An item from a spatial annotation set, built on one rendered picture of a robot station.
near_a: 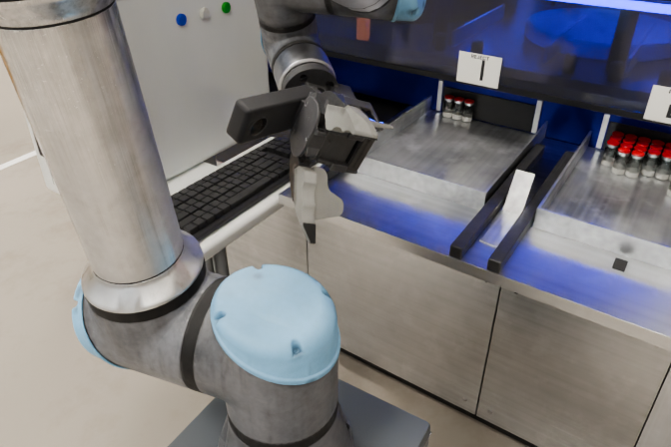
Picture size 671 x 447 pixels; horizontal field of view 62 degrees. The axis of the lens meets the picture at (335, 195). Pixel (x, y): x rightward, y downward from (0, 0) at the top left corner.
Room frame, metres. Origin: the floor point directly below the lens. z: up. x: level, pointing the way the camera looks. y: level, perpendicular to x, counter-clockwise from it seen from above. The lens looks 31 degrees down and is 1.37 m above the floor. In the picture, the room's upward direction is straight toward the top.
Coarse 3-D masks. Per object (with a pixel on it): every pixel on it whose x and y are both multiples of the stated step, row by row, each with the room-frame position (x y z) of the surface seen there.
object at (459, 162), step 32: (384, 128) 1.01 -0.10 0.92; (416, 128) 1.08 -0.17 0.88; (448, 128) 1.08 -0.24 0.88; (480, 128) 1.08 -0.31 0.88; (544, 128) 1.02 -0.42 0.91; (384, 160) 0.94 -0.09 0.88; (416, 160) 0.94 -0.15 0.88; (448, 160) 0.94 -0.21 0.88; (480, 160) 0.94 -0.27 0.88; (512, 160) 0.87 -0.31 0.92; (448, 192) 0.79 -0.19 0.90; (480, 192) 0.76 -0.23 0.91
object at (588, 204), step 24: (576, 168) 0.90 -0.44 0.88; (600, 168) 0.90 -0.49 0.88; (552, 192) 0.77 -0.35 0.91; (576, 192) 0.82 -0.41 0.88; (600, 192) 0.82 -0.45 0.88; (624, 192) 0.82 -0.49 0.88; (648, 192) 0.82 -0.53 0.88; (552, 216) 0.70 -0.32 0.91; (576, 216) 0.74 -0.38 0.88; (600, 216) 0.74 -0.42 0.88; (624, 216) 0.74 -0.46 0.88; (648, 216) 0.74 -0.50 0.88; (576, 240) 0.68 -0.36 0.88; (600, 240) 0.66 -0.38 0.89; (624, 240) 0.64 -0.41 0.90; (648, 240) 0.63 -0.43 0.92
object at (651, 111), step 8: (656, 88) 0.88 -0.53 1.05; (664, 88) 0.87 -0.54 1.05; (656, 96) 0.87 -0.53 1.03; (664, 96) 0.87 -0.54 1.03; (648, 104) 0.88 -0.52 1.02; (656, 104) 0.87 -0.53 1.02; (664, 104) 0.87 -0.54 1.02; (648, 112) 0.88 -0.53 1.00; (656, 112) 0.87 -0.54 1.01; (664, 112) 0.86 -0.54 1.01; (656, 120) 0.87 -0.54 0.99; (664, 120) 0.86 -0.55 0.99
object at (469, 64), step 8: (464, 56) 1.06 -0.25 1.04; (472, 56) 1.05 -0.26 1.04; (480, 56) 1.05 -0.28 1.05; (488, 56) 1.04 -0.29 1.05; (464, 64) 1.06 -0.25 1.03; (472, 64) 1.05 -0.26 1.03; (480, 64) 1.04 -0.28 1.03; (488, 64) 1.04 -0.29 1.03; (496, 64) 1.03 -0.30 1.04; (464, 72) 1.06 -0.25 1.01; (472, 72) 1.05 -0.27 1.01; (488, 72) 1.03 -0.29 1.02; (496, 72) 1.03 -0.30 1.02; (456, 80) 1.07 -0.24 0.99; (464, 80) 1.06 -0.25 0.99; (472, 80) 1.05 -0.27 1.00; (488, 80) 1.03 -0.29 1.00; (496, 80) 1.02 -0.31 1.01; (496, 88) 1.02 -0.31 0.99
